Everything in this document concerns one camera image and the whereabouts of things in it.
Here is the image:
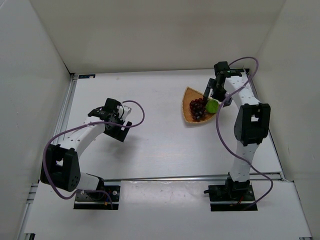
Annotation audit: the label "green fake apple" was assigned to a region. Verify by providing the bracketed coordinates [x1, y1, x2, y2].
[205, 99, 220, 114]

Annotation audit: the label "woven bamboo fruit bowl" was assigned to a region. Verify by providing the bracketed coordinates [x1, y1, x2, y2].
[182, 86, 220, 124]

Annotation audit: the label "dark red fake grapes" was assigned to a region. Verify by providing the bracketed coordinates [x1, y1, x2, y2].
[189, 98, 208, 122]

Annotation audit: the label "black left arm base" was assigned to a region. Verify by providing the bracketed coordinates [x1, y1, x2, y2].
[73, 182, 121, 211]

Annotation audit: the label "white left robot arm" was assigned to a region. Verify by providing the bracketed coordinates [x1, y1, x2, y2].
[45, 98, 132, 192]

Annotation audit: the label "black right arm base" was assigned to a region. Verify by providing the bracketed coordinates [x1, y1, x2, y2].
[203, 184, 258, 212]

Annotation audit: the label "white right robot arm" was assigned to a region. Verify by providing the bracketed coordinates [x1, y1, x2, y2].
[203, 61, 271, 199]

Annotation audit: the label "blue left corner label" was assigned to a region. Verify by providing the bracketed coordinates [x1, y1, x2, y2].
[78, 74, 96, 79]

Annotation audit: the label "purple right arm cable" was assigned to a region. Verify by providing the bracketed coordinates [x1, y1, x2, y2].
[215, 56, 274, 211]

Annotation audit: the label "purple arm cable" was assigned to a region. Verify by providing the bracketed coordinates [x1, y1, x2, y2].
[215, 56, 274, 211]
[42, 100, 146, 210]

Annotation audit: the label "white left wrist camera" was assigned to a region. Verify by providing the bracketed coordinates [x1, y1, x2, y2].
[119, 105, 132, 120]

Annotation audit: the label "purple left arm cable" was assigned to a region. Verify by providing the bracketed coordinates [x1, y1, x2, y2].
[42, 100, 146, 210]

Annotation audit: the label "aluminium left table rail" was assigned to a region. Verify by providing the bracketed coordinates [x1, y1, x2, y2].
[49, 73, 78, 140]

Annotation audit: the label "aluminium front table rail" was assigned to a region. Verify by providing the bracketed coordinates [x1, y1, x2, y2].
[104, 172, 284, 182]

